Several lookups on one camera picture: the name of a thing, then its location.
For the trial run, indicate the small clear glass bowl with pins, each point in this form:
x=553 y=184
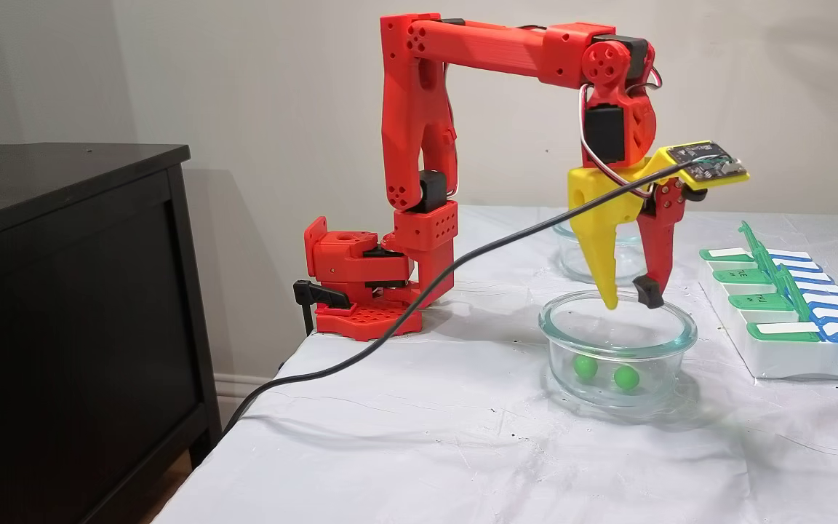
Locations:
x=567 y=255

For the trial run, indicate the green round pill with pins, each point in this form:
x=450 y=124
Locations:
x=626 y=377
x=585 y=367

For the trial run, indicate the large clear glass bowl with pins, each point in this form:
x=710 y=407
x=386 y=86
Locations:
x=564 y=378

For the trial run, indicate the green blue weekly pill organizer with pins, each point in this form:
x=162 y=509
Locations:
x=790 y=356

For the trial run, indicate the white tablecloth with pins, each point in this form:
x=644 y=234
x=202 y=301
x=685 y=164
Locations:
x=426 y=451

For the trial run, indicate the black table clamp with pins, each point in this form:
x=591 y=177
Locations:
x=317 y=293

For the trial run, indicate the black wooden cabinet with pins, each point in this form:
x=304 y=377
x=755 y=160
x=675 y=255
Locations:
x=62 y=327

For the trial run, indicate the black camera circuit board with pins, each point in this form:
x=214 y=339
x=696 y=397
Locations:
x=706 y=164

